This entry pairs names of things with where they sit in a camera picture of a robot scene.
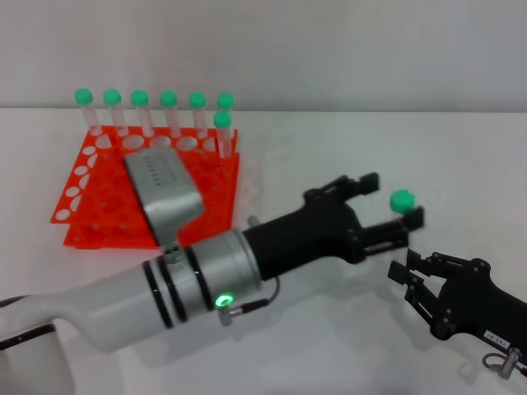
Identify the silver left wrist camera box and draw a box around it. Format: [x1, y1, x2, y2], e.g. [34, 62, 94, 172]
[123, 150, 207, 251]

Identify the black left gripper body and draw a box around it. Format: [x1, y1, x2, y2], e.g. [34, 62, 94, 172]
[242, 189, 368, 281]

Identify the orange plastic test tube rack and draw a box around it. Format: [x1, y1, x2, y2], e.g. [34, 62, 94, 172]
[49, 125, 241, 251]

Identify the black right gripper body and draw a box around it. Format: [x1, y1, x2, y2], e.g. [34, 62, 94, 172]
[429, 255, 527, 358]

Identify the green-capped clear test tube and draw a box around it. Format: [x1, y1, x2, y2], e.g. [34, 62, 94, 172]
[389, 188, 417, 264]
[130, 89, 156, 139]
[102, 88, 129, 137]
[159, 89, 182, 139]
[213, 110, 233, 160]
[188, 91, 209, 139]
[74, 87, 104, 137]
[217, 92, 236, 132]

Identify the black cable with silver plug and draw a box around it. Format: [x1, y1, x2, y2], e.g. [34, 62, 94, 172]
[481, 347, 523, 380]
[217, 277, 282, 327]

